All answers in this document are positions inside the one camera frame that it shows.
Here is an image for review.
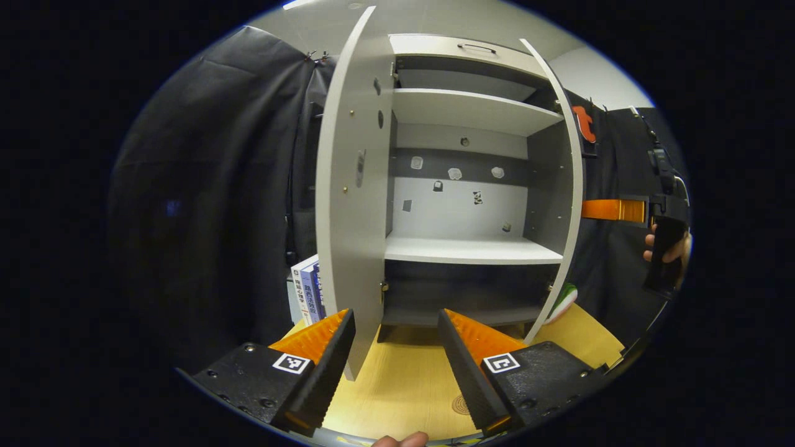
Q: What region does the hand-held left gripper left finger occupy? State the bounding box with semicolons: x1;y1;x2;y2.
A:
191;309;357;436

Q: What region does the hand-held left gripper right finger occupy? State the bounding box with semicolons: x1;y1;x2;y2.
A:
437;309;607;437

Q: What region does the white cabinet door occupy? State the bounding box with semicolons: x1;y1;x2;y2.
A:
520;38;586;344
316;6;398;381

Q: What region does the white and grey cabinet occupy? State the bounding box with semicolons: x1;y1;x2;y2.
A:
379;34;575;342

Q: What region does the white cabinet shelf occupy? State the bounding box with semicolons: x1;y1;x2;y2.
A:
393;89;565;137
385;233;564;266

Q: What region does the blue book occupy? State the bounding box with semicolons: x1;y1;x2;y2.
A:
302;261;326;323

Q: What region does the white book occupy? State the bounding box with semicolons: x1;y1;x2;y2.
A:
290;255;312;325

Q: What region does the green white packet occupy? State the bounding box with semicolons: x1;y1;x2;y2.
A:
545;284;579;325

